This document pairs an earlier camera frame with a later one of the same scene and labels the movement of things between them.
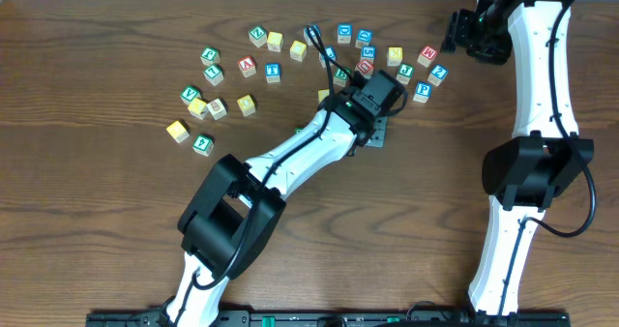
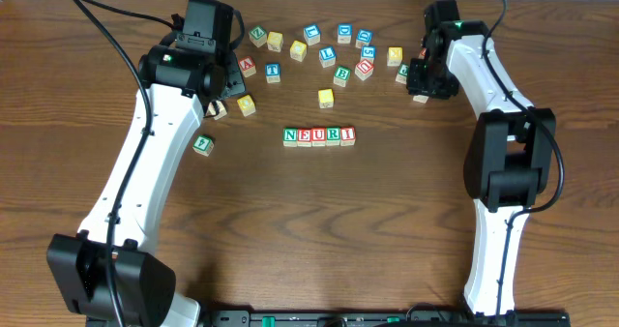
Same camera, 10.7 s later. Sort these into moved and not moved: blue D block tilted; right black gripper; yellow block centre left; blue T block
Moved: right black gripper
Not moved: yellow block centre left; blue T block; blue D block tilted
